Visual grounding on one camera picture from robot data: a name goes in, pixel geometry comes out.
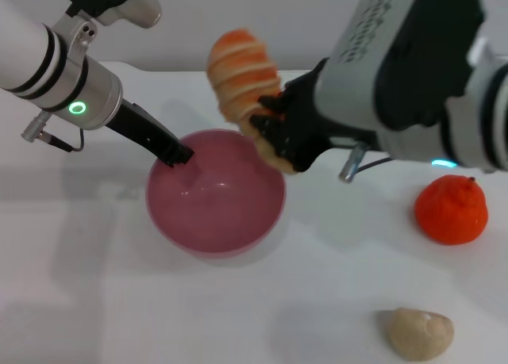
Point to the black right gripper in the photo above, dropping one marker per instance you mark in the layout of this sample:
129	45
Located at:
309	130

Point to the beige round bun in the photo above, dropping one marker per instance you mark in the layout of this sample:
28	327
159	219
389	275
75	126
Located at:
416	334

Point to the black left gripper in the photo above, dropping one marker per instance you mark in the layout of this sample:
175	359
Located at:
143	130

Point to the left wrist camera housing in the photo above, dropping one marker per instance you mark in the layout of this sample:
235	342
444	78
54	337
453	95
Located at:
115	1

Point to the pink plastic bowl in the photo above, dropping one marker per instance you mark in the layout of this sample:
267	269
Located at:
214	213

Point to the orange tangerine toy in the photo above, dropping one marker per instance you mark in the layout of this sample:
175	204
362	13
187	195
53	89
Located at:
450	213

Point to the long ridged orange bread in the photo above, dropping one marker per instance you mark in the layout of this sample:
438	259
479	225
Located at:
242	74

